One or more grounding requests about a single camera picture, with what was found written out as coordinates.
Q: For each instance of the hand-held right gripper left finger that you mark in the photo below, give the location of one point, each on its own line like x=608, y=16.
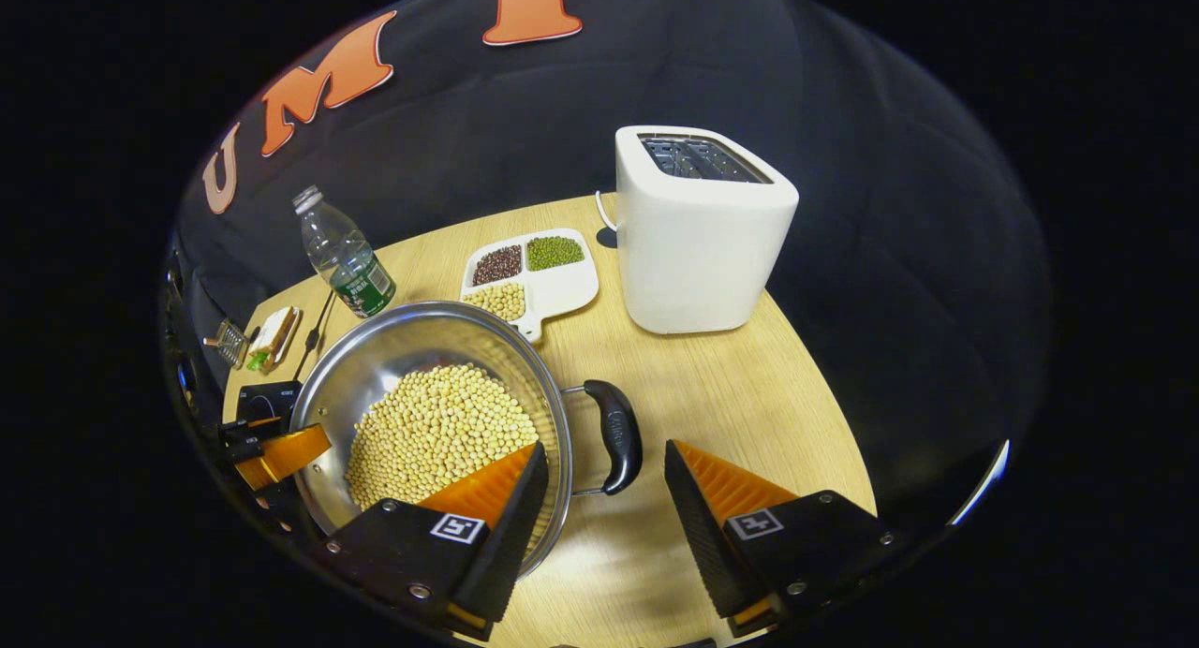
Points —
x=515, y=526

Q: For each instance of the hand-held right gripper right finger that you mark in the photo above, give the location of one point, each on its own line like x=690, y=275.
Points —
x=703, y=536

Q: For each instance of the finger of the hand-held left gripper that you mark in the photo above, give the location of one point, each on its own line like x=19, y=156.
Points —
x=281, y=453

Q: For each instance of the black induction cooktop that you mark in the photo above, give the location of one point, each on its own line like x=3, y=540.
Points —
x=267, y=404

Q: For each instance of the pile of soybeans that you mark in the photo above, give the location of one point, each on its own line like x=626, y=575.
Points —
x=431, y=433

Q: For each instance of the stainless steel pot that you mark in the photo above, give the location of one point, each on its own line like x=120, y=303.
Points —
x=412, y=344

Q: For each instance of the sandwich with lettuce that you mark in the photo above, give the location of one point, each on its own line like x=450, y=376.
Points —
x=273, y=337

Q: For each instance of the clear plastic water bottle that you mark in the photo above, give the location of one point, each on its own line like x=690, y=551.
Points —
x=351, y=264

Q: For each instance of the small yellow beans portion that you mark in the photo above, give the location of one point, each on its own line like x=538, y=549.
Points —
x=501, y=301

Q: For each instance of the white divided plate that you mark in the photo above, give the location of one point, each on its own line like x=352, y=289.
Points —
x=562, y=292

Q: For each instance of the dark red beans portion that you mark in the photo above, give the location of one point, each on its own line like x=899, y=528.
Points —
x=496, y=265

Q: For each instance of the green mung beans portion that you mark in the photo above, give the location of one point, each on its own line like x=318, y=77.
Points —
x=555, y=253

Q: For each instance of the white toaster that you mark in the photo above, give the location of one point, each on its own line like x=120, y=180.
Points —
x=698, y=255

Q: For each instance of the black desk grommet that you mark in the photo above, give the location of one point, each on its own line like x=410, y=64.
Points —
x=607, y=239

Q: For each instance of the black backdrop cloth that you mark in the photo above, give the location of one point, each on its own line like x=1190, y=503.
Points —
x=656, y=67

